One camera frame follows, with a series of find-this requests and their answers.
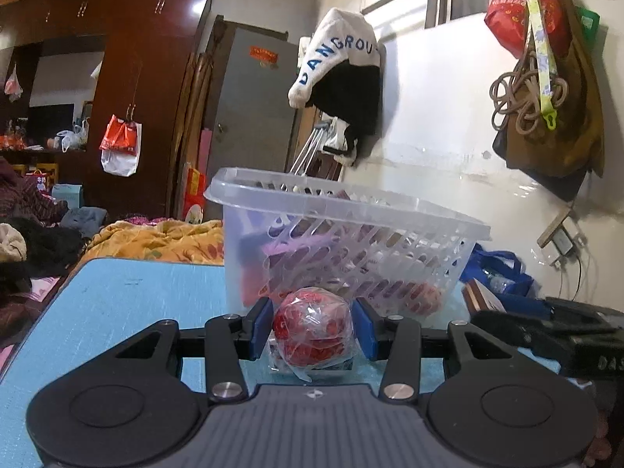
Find small white hanging bag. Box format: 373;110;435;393
3;62;25;103

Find dark wooden wardrobe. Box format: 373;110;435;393
0;0;216;221

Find red door sign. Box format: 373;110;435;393
249;46;280;67

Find brown hanging bag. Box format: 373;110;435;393
491;0;606;202

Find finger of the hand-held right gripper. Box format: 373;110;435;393
469;309;569;367

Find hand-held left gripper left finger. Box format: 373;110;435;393
114;296;274;403

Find orange and white plastic bag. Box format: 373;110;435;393
98;114;144;177

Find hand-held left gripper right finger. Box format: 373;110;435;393
352;296;515;401

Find grey door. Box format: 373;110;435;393
206;26;306;206

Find pink plastic packet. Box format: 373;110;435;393
262;233;338;275

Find red gift bag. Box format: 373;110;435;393
182;163;209;225

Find white and black hanging garment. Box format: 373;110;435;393
287;8;387;167

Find teal box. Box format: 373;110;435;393
51;183;85;211

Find yellow-green strap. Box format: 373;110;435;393
516;0;560;131

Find orange patterned blanket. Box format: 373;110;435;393
78;218;226;267

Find coiled beige rope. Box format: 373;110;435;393
489;51;569;136

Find red round packet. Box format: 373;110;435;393
267;287;358;384

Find wall power socket with charger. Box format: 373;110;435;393
536;209;589;267

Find brown box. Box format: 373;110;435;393
460;278;509;321

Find red hanging bag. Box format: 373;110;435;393
484;0;572;60

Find black television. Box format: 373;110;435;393
27;102;77;150

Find clear plastic basket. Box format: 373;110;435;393
204;167;492;325

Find dark clothes pile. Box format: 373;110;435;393
0;217;89;347

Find folded metal rack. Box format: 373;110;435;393
287;116;343;182

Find blue tote bag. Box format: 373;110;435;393
459;243;553;319

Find green hanging bag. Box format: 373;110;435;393
574;4;601;43

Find purple fuzzy blanket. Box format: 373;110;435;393
0;156;69;227

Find leaning wooden boards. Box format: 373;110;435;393
167;51;214;221

